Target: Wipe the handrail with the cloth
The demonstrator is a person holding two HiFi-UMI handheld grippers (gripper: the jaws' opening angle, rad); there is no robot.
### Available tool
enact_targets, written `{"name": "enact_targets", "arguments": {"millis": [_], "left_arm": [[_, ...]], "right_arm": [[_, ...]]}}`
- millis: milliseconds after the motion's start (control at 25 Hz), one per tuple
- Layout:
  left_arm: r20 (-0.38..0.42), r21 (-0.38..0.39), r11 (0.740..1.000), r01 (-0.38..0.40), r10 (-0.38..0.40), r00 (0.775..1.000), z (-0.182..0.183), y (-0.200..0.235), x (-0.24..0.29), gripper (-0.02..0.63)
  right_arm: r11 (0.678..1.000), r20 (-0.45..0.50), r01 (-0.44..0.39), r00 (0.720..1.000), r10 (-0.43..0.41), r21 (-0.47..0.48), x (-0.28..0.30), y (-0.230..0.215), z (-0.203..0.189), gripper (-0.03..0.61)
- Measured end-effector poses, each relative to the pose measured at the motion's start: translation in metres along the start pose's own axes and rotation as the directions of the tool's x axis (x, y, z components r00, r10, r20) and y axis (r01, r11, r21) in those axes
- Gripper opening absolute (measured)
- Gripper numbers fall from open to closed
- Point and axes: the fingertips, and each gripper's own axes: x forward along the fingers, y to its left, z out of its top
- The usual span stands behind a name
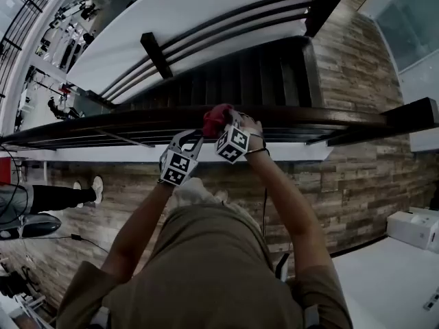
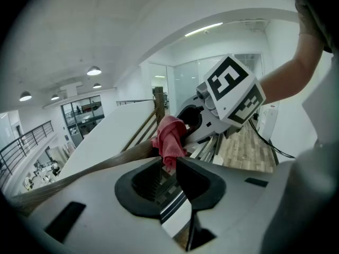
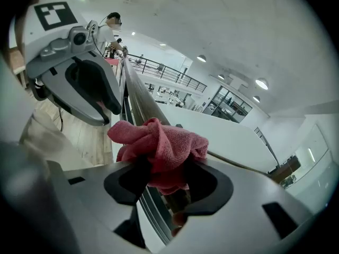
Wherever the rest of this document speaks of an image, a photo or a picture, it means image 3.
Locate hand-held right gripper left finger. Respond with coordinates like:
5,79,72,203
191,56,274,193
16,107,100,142
49,156,157,254

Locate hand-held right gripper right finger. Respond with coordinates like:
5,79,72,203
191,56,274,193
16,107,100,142
158,157,315,254

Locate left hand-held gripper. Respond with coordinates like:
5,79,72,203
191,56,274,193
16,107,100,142
22,1,123,127

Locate dark wooden railing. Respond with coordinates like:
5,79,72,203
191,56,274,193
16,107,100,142
118,52,275,246

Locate pink cloth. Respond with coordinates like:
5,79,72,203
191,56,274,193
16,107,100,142
107,117,210,195

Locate person's right hand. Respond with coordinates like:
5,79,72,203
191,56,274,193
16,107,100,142
171,212,188,237

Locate person's light trousers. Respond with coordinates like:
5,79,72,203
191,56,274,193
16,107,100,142
20,110,93,169

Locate stair balustrade with wooden rails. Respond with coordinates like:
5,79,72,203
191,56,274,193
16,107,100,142
254,125,281,169

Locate black mezzanine guardrail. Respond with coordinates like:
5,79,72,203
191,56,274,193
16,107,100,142
128,53,208,92

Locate black-framed glazed room window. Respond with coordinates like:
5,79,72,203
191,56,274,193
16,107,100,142
202,86,253,123

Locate white ceiling air conditioner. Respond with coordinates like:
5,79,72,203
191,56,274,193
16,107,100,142
229,74,249,89

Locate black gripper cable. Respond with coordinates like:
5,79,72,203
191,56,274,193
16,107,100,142
57,107,65,132

